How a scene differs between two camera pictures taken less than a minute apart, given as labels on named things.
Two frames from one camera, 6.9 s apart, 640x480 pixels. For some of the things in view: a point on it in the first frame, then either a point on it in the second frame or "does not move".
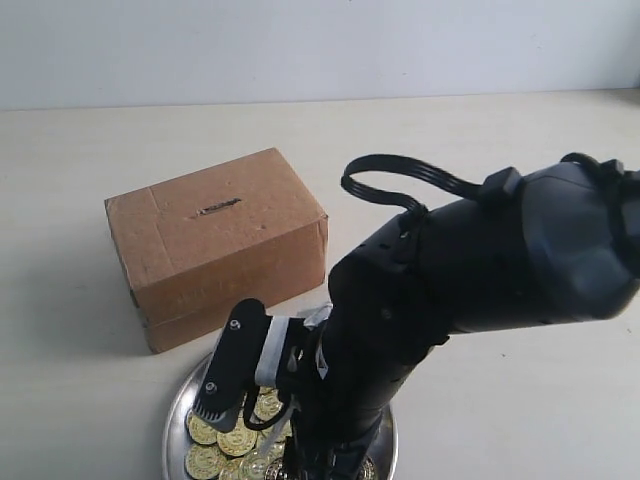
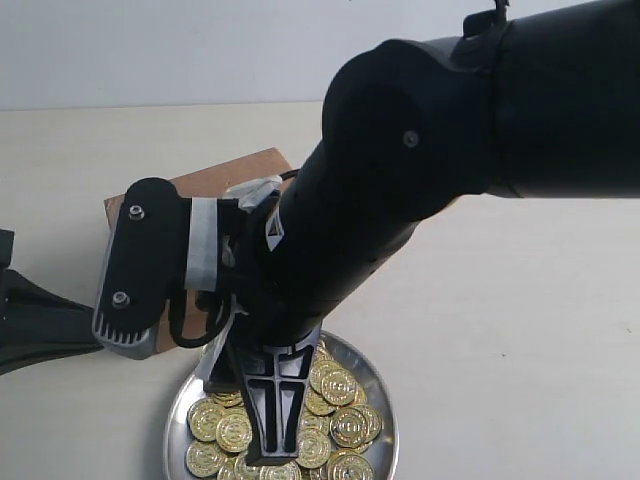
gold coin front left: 238,442 does not move
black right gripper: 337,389 -> 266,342
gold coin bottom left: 203,461 does not move
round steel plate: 385,459 does not move
